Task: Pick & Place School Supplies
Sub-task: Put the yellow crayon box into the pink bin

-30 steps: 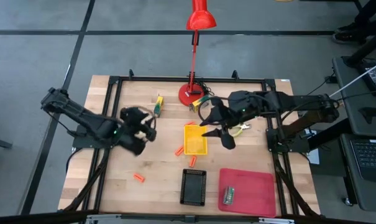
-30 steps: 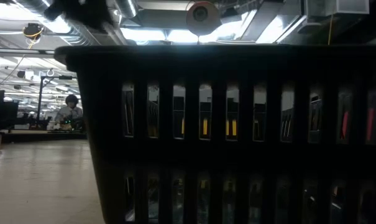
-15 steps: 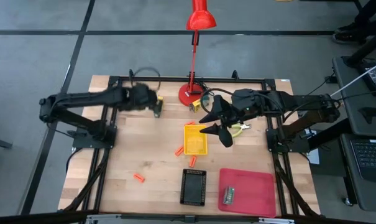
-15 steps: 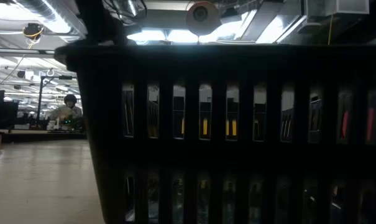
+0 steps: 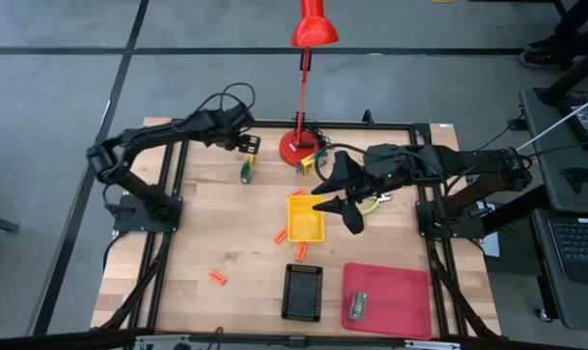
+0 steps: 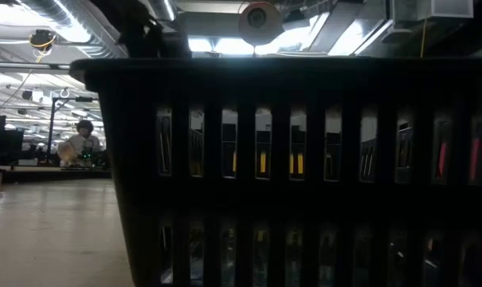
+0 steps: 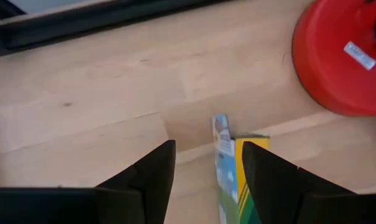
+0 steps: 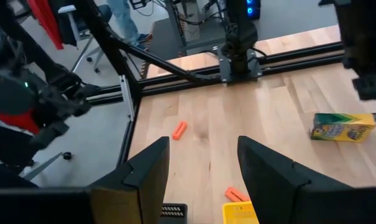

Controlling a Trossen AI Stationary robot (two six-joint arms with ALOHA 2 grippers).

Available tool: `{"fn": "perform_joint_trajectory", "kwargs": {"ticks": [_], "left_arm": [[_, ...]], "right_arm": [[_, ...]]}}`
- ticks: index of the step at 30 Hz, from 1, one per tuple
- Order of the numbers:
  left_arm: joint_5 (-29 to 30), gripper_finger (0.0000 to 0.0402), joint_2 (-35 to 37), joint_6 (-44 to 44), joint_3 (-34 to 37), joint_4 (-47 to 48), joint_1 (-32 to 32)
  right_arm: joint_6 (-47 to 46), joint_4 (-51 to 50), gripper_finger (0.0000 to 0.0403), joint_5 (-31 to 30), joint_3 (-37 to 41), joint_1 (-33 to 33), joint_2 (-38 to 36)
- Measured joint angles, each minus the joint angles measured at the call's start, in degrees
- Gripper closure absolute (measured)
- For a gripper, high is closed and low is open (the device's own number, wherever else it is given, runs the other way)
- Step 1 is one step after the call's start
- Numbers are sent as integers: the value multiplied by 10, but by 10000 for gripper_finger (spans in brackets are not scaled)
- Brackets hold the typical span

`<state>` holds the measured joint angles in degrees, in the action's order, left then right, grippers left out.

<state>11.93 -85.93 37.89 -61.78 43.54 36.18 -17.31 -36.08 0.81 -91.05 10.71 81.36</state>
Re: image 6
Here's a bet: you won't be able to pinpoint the black plastic basket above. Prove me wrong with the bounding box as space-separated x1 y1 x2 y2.
69 57 482 287

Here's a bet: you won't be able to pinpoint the yellow plastic basket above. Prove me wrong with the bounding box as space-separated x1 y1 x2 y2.
231 150 304 175

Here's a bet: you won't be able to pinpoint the person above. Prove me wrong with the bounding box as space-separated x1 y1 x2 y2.
57 119 106 168

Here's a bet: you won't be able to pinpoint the black monitor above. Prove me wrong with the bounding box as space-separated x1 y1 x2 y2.
0 115 25 165

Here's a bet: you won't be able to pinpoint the white ceiling box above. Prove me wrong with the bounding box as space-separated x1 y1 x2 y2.
417 0 475 20

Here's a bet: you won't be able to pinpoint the black stand frame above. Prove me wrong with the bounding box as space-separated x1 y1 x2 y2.
47 95 95 160

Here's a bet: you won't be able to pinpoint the thin yellow hanging cable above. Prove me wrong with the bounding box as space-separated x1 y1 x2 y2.
420 18 428 58

